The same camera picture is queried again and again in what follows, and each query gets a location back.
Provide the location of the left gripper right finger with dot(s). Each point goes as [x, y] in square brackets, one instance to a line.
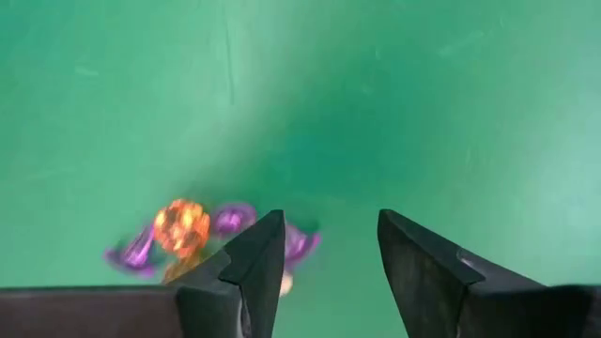
[432, 291]

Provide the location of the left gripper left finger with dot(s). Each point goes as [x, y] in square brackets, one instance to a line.
[244, 281]

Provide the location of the purple translucent witch hat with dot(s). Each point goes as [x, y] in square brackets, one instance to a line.
[300, 244]
[134, 253]
[233, 218]

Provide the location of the cream plastic skull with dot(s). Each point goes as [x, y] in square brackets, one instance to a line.
[285, 283]

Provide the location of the orange translucent pumpkin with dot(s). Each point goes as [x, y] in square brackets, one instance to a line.
[180, 268]
[180, 227]

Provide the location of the green table mat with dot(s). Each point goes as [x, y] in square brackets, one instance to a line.
[328, 94]

